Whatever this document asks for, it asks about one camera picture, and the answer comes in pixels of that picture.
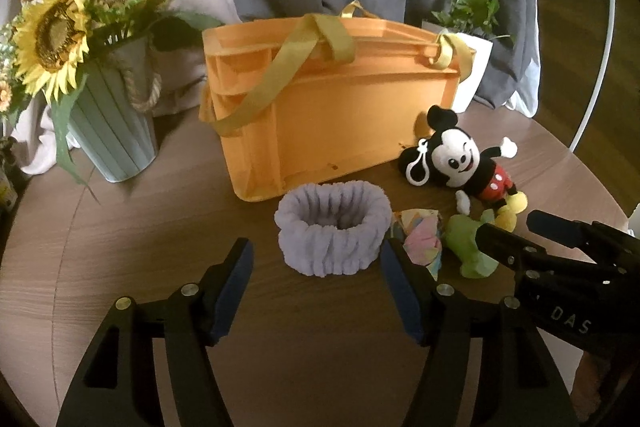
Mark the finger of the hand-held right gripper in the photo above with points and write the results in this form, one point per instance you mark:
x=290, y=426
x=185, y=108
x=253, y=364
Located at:
x=565, y=227
x=510, y=247

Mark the sunflower bouquet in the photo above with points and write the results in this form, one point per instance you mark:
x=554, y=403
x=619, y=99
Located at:
x=55, y=32

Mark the green plush toy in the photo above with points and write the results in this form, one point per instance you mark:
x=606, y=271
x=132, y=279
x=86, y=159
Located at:
x=462, y=242

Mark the pastel multicolour scrunchie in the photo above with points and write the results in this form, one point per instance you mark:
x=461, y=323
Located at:
x=421, y=242

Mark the lavender fluffy headband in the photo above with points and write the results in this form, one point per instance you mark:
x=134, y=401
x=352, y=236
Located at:
x=320, y=242

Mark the white plant pot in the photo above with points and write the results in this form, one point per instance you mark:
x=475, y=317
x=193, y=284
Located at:
x=475, y=67

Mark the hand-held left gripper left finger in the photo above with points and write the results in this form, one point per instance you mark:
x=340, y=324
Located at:
x=231, y=292

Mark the white curved tube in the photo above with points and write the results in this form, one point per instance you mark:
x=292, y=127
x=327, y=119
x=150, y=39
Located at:
x=602, y=52

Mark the green leafy plant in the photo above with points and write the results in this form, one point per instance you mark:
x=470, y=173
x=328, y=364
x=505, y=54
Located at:
x=470, y=7

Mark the mouse plush toy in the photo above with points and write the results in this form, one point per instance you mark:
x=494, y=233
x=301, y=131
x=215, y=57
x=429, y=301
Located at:
x=460, y=157

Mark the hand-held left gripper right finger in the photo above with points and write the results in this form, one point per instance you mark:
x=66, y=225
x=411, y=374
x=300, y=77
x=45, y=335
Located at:
x=402, y=297

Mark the person's right forearm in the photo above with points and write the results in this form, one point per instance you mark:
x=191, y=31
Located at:
x=594, y=377

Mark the pale green ribbed vase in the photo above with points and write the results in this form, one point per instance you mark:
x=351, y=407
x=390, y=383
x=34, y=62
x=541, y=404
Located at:
x=117, y=127

